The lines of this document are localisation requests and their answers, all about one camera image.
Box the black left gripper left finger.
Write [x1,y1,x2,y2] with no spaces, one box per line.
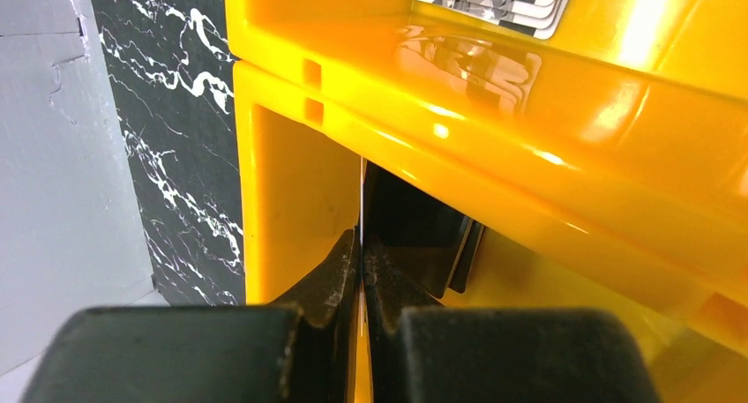
[22,230,360,402]

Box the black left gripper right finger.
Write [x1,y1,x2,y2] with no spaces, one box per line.
[363,240,660,402]

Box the yellow three-compartment organizer tray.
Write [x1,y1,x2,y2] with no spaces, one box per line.
[225,0,747,402]

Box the black VIP credit card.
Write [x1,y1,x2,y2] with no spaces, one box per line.
[356,157,367,247]

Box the dark card in tray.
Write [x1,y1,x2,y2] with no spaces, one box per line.
[363,162,485,298]

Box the silver card in tray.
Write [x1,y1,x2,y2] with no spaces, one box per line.
[416,0,569,40]

